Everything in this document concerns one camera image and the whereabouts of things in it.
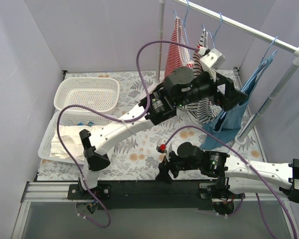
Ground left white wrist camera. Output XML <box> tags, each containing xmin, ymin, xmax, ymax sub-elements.
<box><xmin>200</xmin><ymin>48</ymin><xmax>225</xmax><ymax>71</ymax></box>

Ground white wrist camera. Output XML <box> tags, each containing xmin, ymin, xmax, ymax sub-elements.
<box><xmin>156</xmin><ymin>143</ymin><xmax>172</xmax><ymax>161</ymax></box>
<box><xmin>200</xmin><ymin>48</ymin><xmax>225</xmax><ymax>71</ymax></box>

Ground white plastic basket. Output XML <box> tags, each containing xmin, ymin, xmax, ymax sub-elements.
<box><xmin>38</xmin><ymin>110</ymin><xmax>110</xmax><ymax>164</ymax></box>
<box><xmin>54</xmin><ymin>77</ymin><xmax>120</xmax><ymax>114</ymax></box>

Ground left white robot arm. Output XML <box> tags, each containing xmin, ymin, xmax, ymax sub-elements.
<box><xmin>79</xmin><ymin>67</ymin><xmax>247</xmax><ymax>199</ymax></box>

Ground black striped tank top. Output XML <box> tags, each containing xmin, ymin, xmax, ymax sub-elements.
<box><xmin>185</xmin><ymin>26</ymin><xmax>217</xmax><ymax>125</ymax></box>

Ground upper white plastic basket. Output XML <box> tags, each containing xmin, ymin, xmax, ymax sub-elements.
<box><xmin>54</xmin><ymin>77</ymin><xmax>120</xmax><ymax>114</ymax></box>

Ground floral table cloth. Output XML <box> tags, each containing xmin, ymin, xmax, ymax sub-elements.
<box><xmin>36</xmin><ymin>67</ymin><xmax>267</xmax><ymax>181</ymax></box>

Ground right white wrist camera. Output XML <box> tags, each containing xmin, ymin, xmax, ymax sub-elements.
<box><xmin>156</xmin><ymin>143</ymin><xmax>172</xmax><ymax>161</ymax></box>

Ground blue hanger with red top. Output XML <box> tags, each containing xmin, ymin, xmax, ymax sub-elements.
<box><xmin>173</xmin><ymin>0</ymin><xmax>190</xmax><ymax>66</ymax></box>

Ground silver clothes rack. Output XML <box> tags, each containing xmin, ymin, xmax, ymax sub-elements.
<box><xmin>158</xmin><ymin>0</ymin><xmax>299</xmax><ymax>145</ymax></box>

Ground light blue wire hanger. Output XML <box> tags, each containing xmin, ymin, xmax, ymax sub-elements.
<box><xmin>220</xmin><ymin>36</ymin><xmax>279</xmax><ymax>122</ymax></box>

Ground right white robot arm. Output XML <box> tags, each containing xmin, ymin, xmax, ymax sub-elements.
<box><xmin>156</xmin><ymin>142</ymin><xmax>299</xmax><ymax>204</ymax></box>

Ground lower white plastic basket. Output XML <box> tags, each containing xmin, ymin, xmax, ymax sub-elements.
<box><xmin>38</xmin><ymin>110</ymin><xmax>110</xmax><ymax>164</ymax></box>

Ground blue tank top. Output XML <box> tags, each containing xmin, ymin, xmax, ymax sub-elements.
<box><xmin>200</xmin><ymin>51</ymin><xmax>277</xmax><ymax>150</ymax></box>

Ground red striped tank top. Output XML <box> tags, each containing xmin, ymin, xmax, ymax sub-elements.
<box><xmin>164</xmin><ymin>16</ymin><xmax>194</xmax><ymax>78</ymax></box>

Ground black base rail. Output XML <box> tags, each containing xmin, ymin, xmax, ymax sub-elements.
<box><xmin>67</xmin><ymin>179</ymin><xmax>241</xmax><ymax>211</ymax></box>

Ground white cloths in basket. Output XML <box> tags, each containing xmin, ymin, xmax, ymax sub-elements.
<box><xmin>49</xmin><ymin>125</ymin><xmax>102</xmax><ymax>162</ymax></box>

